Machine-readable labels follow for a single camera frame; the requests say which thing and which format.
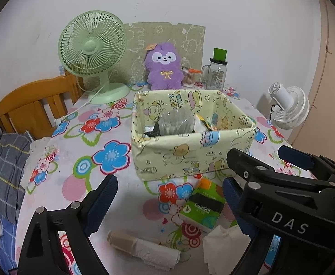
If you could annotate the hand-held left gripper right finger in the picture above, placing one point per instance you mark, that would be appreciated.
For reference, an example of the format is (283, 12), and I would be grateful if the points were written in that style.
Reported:
(232, 194)

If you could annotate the yellow orange snack packet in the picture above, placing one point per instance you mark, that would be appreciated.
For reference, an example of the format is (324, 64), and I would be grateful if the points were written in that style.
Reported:
(206, 124)

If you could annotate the wooden bed headboard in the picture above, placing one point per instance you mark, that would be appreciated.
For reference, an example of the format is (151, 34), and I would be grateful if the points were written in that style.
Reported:
(27, 103)

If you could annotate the white quilt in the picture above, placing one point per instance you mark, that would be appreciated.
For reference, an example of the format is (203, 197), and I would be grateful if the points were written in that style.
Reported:
(37, 149)

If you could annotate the purple plush toy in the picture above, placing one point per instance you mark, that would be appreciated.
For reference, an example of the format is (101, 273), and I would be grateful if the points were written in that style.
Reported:
(164, 74)

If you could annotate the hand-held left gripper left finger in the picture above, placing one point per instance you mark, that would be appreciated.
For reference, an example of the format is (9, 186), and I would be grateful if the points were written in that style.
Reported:
(101, 203)

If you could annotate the white bag roll brown core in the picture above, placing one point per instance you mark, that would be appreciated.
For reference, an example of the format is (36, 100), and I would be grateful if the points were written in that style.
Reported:
(147, 249)

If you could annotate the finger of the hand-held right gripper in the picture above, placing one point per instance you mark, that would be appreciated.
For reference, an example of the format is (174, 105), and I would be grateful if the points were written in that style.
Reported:
(253, 167)
(295, 156)

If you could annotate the green desk fan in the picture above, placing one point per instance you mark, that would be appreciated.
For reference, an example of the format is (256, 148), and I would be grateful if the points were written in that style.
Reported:
(90, 45)

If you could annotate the green tissue pack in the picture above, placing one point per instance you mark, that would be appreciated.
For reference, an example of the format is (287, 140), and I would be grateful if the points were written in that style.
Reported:
(203, 209)

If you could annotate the black plastic bag roll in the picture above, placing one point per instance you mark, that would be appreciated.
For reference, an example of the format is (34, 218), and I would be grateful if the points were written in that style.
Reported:
(153, 130)

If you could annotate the yellow cartoon print storage box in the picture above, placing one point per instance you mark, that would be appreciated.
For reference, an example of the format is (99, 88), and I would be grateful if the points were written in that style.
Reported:
(179, 154)

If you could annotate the white floor fan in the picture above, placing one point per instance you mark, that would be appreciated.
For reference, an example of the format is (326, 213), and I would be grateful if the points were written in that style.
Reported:
(292, 106)

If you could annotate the glass mug jar green lid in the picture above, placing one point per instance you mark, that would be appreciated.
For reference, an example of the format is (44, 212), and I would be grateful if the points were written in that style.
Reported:
(216, 76)

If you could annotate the green cartoon print board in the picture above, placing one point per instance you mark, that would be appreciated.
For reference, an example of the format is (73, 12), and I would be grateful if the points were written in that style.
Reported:
(161, 33)

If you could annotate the white napkin stack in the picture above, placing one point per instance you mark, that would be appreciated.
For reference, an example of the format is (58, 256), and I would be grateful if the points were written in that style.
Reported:
(224, 249)

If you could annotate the grey plaid pillow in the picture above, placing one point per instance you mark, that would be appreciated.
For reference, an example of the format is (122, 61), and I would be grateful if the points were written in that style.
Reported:
(4, 172)

